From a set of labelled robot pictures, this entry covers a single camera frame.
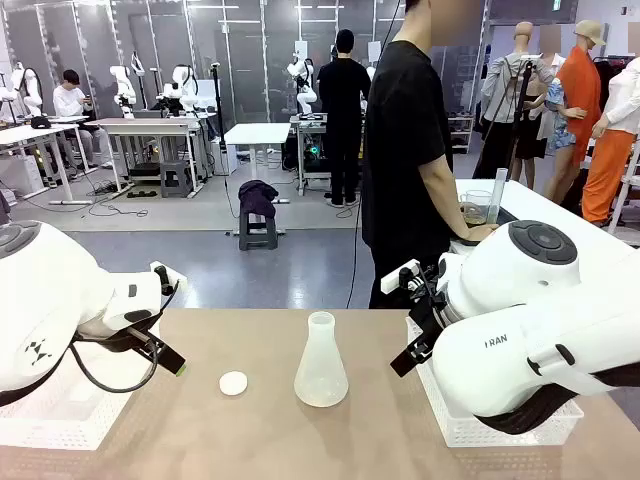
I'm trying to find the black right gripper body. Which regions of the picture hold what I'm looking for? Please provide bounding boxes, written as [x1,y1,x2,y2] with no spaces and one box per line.
[407,264,454,352]

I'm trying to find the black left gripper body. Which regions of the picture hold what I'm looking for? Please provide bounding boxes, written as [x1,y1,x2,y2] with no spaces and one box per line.
[73,323,162,354]

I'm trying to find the white round flask cap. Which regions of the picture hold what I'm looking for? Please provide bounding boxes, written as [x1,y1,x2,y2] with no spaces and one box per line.
[218,370,249,399]

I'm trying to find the translucent plastic conical flask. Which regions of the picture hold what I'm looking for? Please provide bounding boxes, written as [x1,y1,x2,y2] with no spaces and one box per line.
[293,310,350,408]

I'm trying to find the clear plastic beaker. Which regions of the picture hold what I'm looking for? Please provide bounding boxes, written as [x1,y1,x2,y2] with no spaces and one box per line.
[459,189,496,225]

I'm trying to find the clear plastic graduated cylinder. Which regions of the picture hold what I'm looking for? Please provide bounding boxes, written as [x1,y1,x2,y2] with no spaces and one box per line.
[487,168,510,227]

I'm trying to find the person's right forearm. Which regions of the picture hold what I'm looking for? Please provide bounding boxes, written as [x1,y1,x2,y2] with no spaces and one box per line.
[418,157,474,236]

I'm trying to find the person's right hand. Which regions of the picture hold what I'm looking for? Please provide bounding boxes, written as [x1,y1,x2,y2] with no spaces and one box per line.
[457,223,501,245]

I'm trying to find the white perforated plastic basket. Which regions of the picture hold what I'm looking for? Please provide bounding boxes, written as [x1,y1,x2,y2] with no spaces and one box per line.
[405,314,585,449]
[0,319,162,451]

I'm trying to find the grey stool with clothing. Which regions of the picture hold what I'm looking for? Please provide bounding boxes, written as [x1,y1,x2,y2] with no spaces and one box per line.
[237,212,280,252]

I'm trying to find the person in black T-shirt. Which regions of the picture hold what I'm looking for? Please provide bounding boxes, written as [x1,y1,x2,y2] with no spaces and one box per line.
[360,0,456,310]

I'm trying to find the grey plastic step stool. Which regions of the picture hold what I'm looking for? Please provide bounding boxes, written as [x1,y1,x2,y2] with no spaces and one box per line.
[159,159,195,199]

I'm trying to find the white shoe rack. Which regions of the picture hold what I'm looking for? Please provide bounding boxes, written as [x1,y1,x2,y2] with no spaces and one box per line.
[446,112,475,155]

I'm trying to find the dark bundled clothing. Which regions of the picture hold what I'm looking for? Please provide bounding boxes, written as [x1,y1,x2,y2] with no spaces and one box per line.
[237,179,280,220]

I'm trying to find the black computer tower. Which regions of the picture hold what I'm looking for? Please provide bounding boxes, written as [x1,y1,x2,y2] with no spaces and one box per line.
[298,124,327,175]

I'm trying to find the white robot workstation desk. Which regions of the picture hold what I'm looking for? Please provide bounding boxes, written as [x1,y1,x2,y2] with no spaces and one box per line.
[289,112,334,197]

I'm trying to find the mannequin in floral dress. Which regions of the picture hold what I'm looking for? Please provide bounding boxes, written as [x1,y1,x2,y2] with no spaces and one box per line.
[537,24,581,202]

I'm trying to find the black tripod stand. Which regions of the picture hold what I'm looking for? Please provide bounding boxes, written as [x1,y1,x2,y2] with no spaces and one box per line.
[472,53,542,182]

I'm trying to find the standing person in black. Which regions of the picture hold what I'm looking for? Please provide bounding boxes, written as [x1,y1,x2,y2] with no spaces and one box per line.
[317,28,374,208]

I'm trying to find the mannequin in orange trousers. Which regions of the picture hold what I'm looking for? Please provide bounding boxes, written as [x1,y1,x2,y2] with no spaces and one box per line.
[581,42,640,226]

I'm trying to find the mannequin in grey shirt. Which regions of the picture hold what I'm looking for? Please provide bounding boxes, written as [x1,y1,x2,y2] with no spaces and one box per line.
[480,20,557,191]

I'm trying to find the white desk with cap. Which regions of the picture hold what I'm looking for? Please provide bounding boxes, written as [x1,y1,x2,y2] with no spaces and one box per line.
[0,122,96,206]

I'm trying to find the small white table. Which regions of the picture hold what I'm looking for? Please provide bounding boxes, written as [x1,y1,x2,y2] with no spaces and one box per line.
[223,122,293,207]

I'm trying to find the seated person in white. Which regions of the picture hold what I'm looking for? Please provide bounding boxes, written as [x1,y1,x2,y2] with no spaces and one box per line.
[52,69,115,170]

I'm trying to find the mannequin in orange coat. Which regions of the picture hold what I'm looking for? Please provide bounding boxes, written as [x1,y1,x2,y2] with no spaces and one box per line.
[555,19,609,166]

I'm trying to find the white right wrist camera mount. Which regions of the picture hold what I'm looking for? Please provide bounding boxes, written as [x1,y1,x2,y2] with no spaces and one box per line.
[380,259,420,296]

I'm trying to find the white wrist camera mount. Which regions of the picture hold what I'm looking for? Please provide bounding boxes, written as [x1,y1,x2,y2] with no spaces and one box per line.
[149,260,189,297]
[380,259,420,296]

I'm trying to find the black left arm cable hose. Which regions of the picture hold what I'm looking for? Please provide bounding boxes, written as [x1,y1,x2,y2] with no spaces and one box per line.
[68,327,166,395]

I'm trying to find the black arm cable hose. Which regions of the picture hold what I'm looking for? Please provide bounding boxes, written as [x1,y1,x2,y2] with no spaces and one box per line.
[68,327,166,395]
[472,379,584,435]

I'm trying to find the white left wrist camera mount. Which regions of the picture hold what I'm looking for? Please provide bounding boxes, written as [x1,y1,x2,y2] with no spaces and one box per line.
[149,260,189,297]

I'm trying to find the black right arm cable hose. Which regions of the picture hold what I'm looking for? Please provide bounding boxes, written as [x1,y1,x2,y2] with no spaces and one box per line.
[472,379,584,435]

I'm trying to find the white desk with drawer frame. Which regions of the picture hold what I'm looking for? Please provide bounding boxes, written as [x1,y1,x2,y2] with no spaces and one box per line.
[84,117,207,200]

